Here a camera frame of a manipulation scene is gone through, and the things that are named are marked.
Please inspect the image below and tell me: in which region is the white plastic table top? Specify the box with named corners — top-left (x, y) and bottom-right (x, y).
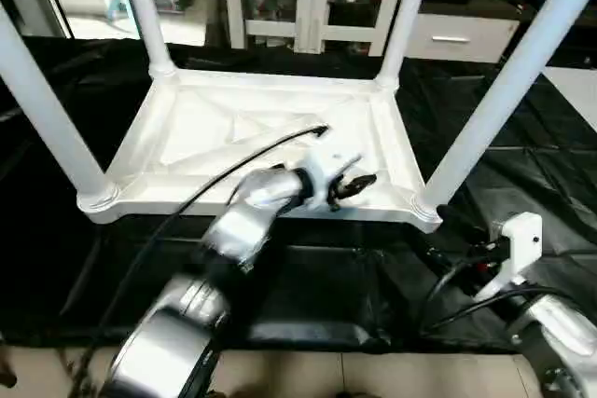
top-left (76, 67), bottom-right (441, 231)

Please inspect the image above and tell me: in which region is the white plastic table leg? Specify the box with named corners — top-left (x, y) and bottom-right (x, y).
top-left (0, 2), bottom-right (120, 213)
top-left (412, 0), bottom-right (597, 222)
top-left (375, 0), bottom-right (437, 91)
top-left (117, 0), bottom-right (178, 82)

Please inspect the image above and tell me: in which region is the black work mat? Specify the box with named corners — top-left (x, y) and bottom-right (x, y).
top-left (0, 36), bottom-right (597, 352)

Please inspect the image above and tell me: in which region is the white drawer unit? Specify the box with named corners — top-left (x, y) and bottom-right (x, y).
top-left (406, 11), bottom-right (523, 65)

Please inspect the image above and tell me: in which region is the white flat board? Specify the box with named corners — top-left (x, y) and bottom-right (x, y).
top-left (543, 64), bottom-right (597, 133)

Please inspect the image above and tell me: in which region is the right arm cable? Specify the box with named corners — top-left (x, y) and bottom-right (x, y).
top-left (415, 254), bottom-right (561, 334)

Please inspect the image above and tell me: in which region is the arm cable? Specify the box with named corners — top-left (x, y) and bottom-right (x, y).
top-left (415, 254), bottom-right (561, 334)
top-left (70, 125), bottom-right (329, 390)

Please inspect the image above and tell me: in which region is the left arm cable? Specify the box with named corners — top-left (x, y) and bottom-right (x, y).
top-left (70, 125), bottom-right (329, 390)

